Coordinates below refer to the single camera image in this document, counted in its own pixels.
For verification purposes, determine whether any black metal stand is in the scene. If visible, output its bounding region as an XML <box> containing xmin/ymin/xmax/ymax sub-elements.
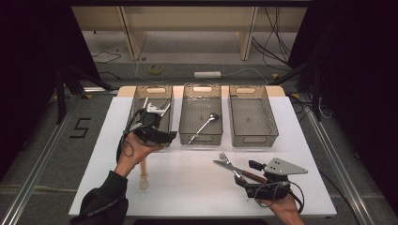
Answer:
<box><xmin>54</xmin><ymin>67</ymin><xmax>114</xmax><ymax>125</ymax></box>
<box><xmin>268</xmin><ymin>59</ymin><xmax>323</xmax><ymax>121</ymax></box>

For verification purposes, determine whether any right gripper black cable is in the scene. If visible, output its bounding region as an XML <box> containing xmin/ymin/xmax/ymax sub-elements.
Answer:
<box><xmin>253</xmin><ymin>180</ymin><xmax>306</xmax><ymax>217</ymax></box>

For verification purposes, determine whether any aluminium floor rail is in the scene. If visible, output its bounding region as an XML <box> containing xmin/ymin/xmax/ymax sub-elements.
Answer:
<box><xmin>299</xmin><ymin>93</ymin><xmax>375</xmax><ymax>225</ymax></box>
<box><xmin>0</xmin><ymin>93</ymin><xmax>81</xmax><ymax>225</ymax></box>

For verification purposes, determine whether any thick black floor cable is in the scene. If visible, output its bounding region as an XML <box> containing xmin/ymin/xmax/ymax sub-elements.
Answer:
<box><xmin>318</xmin><ymin>171</ymin><xmax>362</xmax><ymax>225</ymax></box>

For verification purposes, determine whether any white power strip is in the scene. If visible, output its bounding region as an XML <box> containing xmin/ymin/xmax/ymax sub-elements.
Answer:
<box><xmin>193</xmin><ymin>70</ymin><xmax>222</xmax><ymax>80</ymax></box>

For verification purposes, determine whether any black curtain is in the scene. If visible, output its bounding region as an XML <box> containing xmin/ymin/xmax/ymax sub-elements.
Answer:
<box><xmin>287</xmin><ymin>0</ymin><xmax>398</xmax><ymax>217</ymax></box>
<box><xmin>0</xmin><ymin>0</ymin><xmax>101</xmax><ymax>182</ymax></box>

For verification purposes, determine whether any knife with wooden handle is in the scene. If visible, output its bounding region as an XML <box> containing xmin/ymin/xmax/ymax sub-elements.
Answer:
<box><xmin>213</xmin><ymin>159</ymin><xmax>268</xmax><ymax>185</ymax></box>

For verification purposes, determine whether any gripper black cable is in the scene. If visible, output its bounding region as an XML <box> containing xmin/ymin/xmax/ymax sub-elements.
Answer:
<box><xmin>115</xmin><ymin>107</ymin><xmax>146</xmax><ymax>165</ymax></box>
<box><xmin>253</xmin><ymin>180</ymin><xmax>306</xmax><ymax>217</ymax></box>

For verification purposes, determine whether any yellow tape roll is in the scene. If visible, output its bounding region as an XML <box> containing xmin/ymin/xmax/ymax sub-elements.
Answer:
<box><xmin>147</xmin><ymin>63</ymin><xmax>165</xmax><ymax>75</ymax></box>

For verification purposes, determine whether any white cable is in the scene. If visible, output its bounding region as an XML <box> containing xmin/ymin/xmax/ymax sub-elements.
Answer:
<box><xmin>134</xmin><ymin>59</ymin><xmax>195</xmax><ymax>85</ymax></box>
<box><xmin>220</xmin><ymin>67</ymin><xmax>269</xmax><ymax>84</ymax></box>

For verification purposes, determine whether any metal fork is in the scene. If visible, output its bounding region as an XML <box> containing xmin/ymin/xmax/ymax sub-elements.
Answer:
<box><xmin>218</xmin><ymin>152</ymin><xmax>246</xmax><ymax>182</ymax></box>

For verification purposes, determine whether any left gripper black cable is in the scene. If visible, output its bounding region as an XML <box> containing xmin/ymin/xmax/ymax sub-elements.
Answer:
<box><xmin>115</xmin><ymin>107</ymin><xmax>146</xmax><ymax>165</ymax></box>

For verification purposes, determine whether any smoky clear plastic bin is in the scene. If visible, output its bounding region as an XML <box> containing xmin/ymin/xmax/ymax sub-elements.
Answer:
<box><xmin>228</xmin><ymin>84</ymin><xmax>280</xmax><ymax>148</ymax></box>
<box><xmin>124</xmin><ymin>84</ymin><xmax>174</xmax><ymax>148</ymax></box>
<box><xmin>178</xmin><ymin>83</ymin><xmax>223</xmax><ymax>146</ymax></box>

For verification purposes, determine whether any white board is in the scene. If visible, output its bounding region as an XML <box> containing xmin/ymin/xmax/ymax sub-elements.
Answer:
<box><xmin>68</xmin><ymin>95</ymin><xmax>338</xmax><ymax>218</ymax></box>

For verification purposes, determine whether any thin black floor cable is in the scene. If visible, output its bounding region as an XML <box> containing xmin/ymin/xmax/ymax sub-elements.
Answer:
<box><xmin>92</xmin><ymin>51</ymin><xmax>122</xmax><ymax>65</ymax></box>

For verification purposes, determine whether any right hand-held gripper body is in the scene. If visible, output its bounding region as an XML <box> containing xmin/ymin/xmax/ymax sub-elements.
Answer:
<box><xmin>246</xmin><ymin>157</ymin><xmax>309</xmax><ymax>201</ymax></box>

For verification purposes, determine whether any person's left hand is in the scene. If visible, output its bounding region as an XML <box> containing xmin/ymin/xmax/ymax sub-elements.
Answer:
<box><xmin>114</xmin><ymin>132</ymin><xmax>166</xmax><ymax>178</ymax></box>

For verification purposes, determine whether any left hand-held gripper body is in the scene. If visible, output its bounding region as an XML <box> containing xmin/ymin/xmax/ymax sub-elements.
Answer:
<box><xmin>127</xmin><ymin>102</ymin><xmax>172</xmax><ymax>146</ymax></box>

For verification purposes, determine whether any amber plastic spoon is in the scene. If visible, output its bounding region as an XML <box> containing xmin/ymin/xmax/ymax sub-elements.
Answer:
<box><xmin>139</xmin><ymin>157</ymin><xmax>150</xmax><ymax>191</ymax></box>

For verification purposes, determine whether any person's right hand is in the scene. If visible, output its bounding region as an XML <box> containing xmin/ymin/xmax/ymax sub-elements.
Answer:
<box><xmin>259</xmin><ymin>195</ymin><xmax>305</xmax><ymax>225</ymax></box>

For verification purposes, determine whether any black cable bundle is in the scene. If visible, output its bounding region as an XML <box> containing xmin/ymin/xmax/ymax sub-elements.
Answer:
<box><xmin>252</xmin><ymin>6</ymin><xmax>294</xmax><ymax>68</ymax></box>

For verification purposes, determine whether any wooden table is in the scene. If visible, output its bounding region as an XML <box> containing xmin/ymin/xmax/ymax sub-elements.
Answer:
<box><xmin>116</xmin><ymin>84</ymin><xmax>286</xmax><ymax>98</ymax></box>

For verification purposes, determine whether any beige wooden shelf unit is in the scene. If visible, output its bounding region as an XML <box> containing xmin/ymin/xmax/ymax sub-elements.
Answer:
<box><xmin>71</xmin><ymin>6</ymin><xmax>308</xmax><ymax>62</ymax></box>

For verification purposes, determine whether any metal spoon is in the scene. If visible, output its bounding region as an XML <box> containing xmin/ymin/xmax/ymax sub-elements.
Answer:
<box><xmin>188</xmin><ymin>112</ymin><xmax>220</xmax><ymax>145</ymax></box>

